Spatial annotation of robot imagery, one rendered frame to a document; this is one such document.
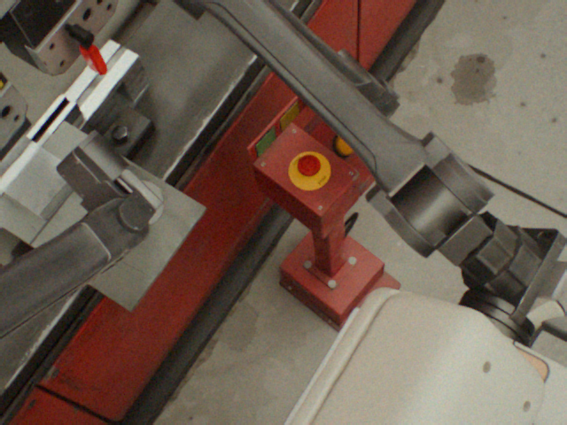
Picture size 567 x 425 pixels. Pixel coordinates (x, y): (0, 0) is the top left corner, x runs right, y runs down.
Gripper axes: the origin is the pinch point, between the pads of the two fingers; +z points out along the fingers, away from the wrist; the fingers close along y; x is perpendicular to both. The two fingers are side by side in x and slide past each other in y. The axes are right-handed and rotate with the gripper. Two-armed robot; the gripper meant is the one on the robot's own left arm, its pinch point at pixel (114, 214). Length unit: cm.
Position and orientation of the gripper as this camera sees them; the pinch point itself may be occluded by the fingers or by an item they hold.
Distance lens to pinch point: 120.7
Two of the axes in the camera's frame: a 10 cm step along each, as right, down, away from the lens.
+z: -3.4, 0.6, 9.4
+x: 7.5, 6.3, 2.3
